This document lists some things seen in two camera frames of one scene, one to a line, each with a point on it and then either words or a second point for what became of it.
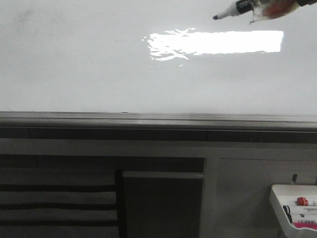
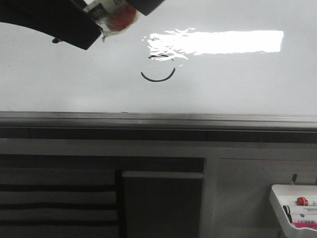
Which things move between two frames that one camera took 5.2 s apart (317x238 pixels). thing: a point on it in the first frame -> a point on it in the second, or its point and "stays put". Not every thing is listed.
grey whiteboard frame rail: x=160 y=126 stays put
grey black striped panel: x=53 y=202 stays put
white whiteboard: x=155 y=56 stays put
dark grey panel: x=163 y=204 stays put
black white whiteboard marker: x=241 y=6 -> x=101 y=11
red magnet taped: x=267 y=9 -> x=120 y=18
